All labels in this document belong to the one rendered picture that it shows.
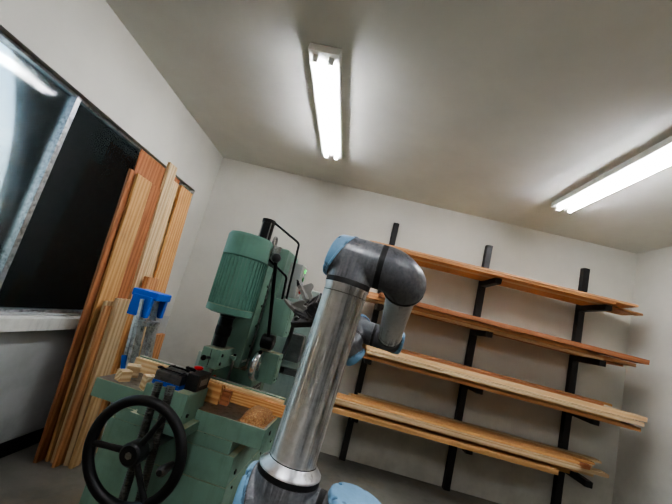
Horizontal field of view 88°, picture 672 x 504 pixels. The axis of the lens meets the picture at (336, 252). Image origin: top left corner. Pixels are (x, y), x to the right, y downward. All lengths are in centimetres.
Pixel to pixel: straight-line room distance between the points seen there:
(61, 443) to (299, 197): 279
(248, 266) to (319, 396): 63
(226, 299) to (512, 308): 324
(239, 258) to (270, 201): 268
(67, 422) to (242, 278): 183
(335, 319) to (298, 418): 23
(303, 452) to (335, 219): 314
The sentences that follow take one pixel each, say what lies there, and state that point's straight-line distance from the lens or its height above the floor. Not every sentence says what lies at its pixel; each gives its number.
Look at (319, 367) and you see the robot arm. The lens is 85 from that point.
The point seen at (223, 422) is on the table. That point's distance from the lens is 126.
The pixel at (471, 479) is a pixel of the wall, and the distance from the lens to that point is 414.
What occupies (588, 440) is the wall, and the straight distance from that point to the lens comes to 450.
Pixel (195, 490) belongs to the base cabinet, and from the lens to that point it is 135.
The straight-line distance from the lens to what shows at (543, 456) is 376.
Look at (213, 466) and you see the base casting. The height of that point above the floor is 76.
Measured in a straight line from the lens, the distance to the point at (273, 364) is 151.
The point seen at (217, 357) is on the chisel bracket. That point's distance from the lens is 137.
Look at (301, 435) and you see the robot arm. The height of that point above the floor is 102.
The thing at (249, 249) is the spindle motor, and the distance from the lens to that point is 133.
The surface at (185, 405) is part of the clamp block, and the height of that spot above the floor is 93.
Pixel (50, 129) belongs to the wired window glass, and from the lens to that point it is 262.
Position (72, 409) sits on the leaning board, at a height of 34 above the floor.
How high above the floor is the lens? 129
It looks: 10 degrees up
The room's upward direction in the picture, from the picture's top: 15 degrees clockwise
